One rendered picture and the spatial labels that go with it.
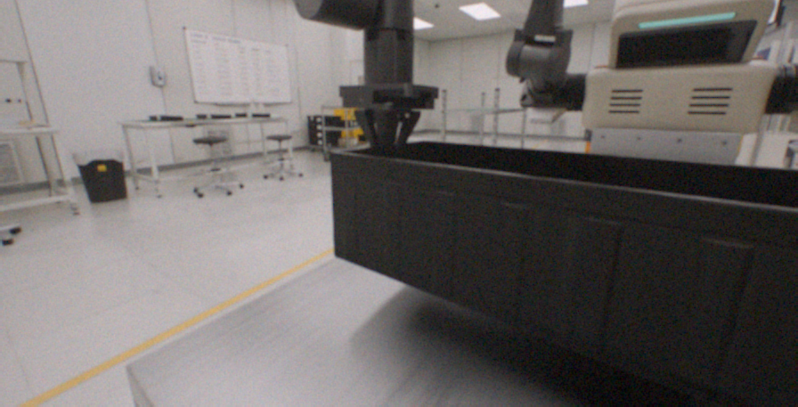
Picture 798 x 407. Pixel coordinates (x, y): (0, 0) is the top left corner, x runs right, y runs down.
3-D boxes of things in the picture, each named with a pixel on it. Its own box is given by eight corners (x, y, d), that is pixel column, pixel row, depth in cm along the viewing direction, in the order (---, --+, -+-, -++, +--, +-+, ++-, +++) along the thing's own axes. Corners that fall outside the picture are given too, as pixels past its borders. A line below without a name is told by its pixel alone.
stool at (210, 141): (185, 194, 355) (175, 138, 341) (232, 184, 397) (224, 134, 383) (207, 201, 329) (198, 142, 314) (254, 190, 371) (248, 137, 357)
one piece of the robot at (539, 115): (540, 116, 82) (542, 71, 79) (560, 117, 80) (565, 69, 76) (529, 124, 75) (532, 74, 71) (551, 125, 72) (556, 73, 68)
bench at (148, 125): (130, 189, 378) (116, 120, 359) (267, 165, 524) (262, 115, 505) (156, 199, 338) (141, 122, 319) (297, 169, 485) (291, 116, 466)
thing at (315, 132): (306, 152, 655) (304, 115, 637) (322, 150, 694) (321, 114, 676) (329, 154, 623) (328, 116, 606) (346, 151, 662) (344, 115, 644)
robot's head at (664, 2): (614, 41, 73) (620, -28, 62) (743, 29, 61) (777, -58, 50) (605, 83, 66) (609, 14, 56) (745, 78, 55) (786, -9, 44)
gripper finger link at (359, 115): (401, 181, 33) (403, 89, 31) (352, 172, 37) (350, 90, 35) (434, 171, 39) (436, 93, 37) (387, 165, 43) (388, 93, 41)
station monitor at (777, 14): (772, 25, 375) (782, -14, 365) (755, 33, 422) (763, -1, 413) (789, 23, 368) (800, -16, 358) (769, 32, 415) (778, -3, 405)
